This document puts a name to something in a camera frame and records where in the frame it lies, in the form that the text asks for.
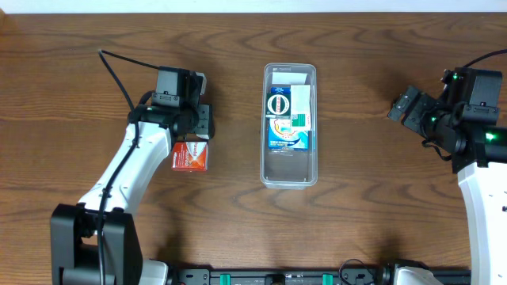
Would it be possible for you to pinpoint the red orange Panadol box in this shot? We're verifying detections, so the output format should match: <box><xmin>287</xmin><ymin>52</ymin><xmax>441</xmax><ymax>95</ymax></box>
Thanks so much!
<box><xmin>172</xmin><ymin>142</ymin><xmax>208</xmax><ymax>172</ymax></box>

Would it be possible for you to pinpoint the clear plastic container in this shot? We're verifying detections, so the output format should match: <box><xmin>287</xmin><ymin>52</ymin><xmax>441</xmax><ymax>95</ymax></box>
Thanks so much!
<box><xmin>260</xmin><ymin>63</ymin><xmax>318</xmax><ymax>190</ymax></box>

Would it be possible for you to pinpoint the blue Kool Fever box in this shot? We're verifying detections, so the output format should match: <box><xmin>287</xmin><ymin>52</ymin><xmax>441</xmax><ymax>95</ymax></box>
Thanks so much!
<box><xmin>265</xmin><ymin>85</ymin><xmax>311</xmax><ymax>150</ymax></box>

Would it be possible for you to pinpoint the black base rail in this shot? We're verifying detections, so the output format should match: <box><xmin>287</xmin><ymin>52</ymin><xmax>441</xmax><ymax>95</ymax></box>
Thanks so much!
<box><xmin>166</xmin><ymin>259</ymin><xmax>471</xmax><ymax>285</ymax></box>

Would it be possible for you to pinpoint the white green Panadol box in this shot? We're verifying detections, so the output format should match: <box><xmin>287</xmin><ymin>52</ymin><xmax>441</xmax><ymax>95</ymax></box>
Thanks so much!
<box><xmin>291</xmin><ymin>85</ymin><xmax>311</xmax><ymax>131</ymax></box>

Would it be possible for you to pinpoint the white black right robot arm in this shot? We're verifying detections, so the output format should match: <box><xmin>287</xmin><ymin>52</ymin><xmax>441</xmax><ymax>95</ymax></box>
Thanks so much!
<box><xmin>388</xmin><ymin>86</ymin><xmax>506</xmax><ymax>284</ymax></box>

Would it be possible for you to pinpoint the green Zam-Buk box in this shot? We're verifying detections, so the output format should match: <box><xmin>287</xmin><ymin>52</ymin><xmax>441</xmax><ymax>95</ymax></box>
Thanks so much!
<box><xmin>265</xmin><ymin>93</ymin><xmax>291</xmax><ymax>119</ymax></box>

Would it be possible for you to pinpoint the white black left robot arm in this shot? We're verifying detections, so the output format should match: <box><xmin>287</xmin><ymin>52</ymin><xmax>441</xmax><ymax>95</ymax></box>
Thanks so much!
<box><xmin>50</xmin><ymin>104</ymin><xmax>214</xmax><ymax>284</ymax></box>

